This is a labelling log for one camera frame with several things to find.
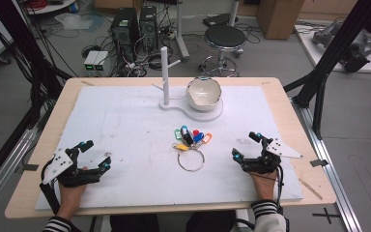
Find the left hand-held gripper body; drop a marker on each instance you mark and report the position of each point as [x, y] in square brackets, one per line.
[58, 164]

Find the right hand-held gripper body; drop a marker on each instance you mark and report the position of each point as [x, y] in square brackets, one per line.
[264, 162]

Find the person's right hand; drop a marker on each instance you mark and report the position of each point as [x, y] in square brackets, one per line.
[264, 187]

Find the person's left hand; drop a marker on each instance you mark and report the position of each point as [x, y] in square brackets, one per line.
[71, 196]

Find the black tape piece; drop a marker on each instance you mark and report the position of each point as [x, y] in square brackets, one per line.
[319, 163]
[30, 167]

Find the white foam board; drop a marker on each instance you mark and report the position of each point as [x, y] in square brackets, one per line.
[125, 129]

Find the thin wooden stick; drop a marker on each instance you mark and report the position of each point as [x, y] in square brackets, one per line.
[310, 189]

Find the person's left leg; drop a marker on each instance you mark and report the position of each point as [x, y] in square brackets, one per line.
[135, 224]

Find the person's leg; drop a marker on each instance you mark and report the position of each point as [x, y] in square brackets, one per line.
[211, 222]
[135, 224]

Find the white ceramic bowl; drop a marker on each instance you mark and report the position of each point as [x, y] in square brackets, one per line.
[204, 93]

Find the person's right leg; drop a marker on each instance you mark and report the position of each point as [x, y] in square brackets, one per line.
[211, 222]

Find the small white power box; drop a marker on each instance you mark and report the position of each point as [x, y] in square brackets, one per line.
[90, 60]
[100, 61]

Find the white floor board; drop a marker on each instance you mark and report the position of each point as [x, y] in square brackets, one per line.
[315, 54]

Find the white key rack stand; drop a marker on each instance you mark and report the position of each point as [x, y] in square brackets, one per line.
[165, 80]

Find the black round stool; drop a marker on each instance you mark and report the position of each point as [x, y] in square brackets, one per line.
[224, 37]

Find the brown cardboard box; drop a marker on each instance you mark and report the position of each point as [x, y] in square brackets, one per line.
[278, 17]

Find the large black computer tower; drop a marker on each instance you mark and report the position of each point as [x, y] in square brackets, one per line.
[124, 32]

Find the flat black floor base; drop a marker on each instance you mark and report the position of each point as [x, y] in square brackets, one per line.
[219, 20]

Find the white desk leg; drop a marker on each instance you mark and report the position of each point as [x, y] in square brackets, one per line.
[181, 32]
[233, 13]

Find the clear plastic bag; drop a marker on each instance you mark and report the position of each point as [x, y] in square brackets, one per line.
[72, 21]

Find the grey robot device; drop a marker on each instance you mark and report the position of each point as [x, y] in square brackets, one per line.
[351, 45]

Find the slim black computer tower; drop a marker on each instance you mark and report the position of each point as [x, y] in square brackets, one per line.
[148, 27]

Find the round white table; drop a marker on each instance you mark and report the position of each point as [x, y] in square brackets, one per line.
[53, 6]

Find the aluminium rail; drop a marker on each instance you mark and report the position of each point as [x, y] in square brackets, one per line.
[3, 174]
[330, 167]

